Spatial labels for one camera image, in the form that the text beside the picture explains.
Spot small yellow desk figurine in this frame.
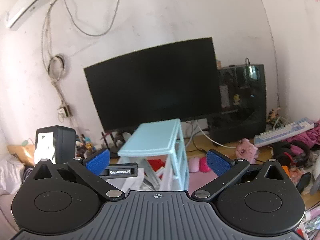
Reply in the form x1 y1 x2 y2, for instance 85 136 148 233
266 107 282 126

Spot white desk cable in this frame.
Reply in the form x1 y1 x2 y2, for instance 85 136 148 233
195 120 237 148

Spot light blue plastic drawer cabinet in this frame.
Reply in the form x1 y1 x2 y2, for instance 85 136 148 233
117 119 190 192

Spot black glass computer case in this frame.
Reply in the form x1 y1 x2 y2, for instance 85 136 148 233
207 64 267 145

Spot pink clothing pile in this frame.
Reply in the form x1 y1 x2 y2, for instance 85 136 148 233
285 120 320 155

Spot black slipper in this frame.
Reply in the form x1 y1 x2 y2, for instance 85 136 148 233
296 172 312 193

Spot black computer monitor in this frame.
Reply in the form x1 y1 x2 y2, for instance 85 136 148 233
84 37 222 132

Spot crumpled grey plastic bag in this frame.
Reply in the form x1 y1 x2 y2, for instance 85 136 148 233
119 156 165 192

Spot white cloth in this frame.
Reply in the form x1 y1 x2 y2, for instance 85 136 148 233
0 152 33 196

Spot white air conditioner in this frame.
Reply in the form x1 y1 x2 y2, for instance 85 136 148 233
5 0 63 30

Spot pink plush toy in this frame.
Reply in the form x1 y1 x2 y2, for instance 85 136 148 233
236 138 259 164

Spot grey looping wall cable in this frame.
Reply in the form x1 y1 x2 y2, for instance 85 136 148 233
60 0 127 37

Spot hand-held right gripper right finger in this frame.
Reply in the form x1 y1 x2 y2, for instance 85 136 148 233
191 149 292 202

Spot coiled white cable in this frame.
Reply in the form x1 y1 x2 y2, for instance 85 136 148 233
48 54 66 80

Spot white and blue keyboard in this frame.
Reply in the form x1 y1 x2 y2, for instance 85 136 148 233
254 118 315 147

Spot black and red headphones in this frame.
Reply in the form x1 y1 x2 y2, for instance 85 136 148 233
272 140 312 172

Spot wall power socket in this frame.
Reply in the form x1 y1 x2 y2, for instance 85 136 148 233
57 105 71 120

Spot white air conditioner hose bundle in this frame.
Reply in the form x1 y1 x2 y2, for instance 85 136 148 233
41 0 75 85

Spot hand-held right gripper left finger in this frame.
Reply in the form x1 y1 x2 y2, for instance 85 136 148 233
32 149 126 201

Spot red box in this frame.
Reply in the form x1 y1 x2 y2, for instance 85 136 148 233
147 158 167 173

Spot group of small figurines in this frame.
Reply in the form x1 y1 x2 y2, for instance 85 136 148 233
75 134 97 159

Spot colourful printed paper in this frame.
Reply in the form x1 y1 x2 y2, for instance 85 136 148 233
299 205 320 240

